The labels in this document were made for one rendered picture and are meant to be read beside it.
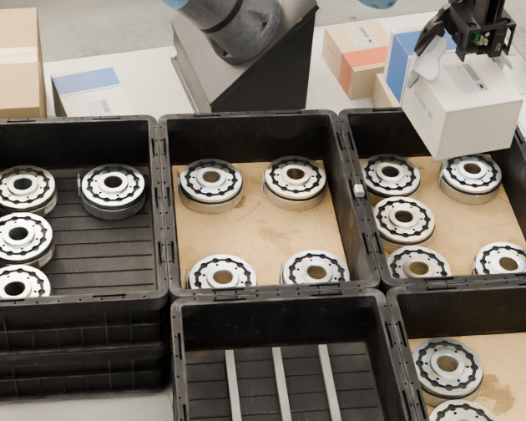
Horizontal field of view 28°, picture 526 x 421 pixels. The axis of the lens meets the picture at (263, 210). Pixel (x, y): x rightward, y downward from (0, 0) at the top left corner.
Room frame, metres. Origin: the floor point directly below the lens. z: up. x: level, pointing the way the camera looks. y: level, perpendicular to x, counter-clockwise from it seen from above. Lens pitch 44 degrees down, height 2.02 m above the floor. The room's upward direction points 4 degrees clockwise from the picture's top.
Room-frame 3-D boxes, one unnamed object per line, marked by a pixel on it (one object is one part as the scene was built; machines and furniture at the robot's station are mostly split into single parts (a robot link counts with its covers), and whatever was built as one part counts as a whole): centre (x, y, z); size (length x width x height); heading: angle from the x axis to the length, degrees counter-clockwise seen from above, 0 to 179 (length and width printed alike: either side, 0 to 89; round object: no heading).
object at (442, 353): (0.92, -0.27, 0.86); 0.05 x 0.05 x 0.01
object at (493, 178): (1.33, -0.35, 0.86); 0.10 x 0.10 x 0.01
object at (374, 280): (1.16, 0.00, 0.92); 0.40 x 0.30 x 0.02; 10
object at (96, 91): (1.54, 0.33, 0.75); 0.20 x 0.12 x 0.09; 25
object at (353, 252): (1.16, 0.00, 0.87); 0.40 x 0.30 x 0.11; 10
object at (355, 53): (1.80, -0.19, 0.74); 0.16 x 0.12 x 0.07; 23
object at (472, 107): (1.25, -0.26, 1.09); 0.20 x 0.12 x 0.09; 20
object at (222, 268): (1.05, 0.05, 0.86); 0.05 x 0.05 x 0.01
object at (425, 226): (1.21, -0.22, 0.86); 0.10 x 0.10 x 0.01
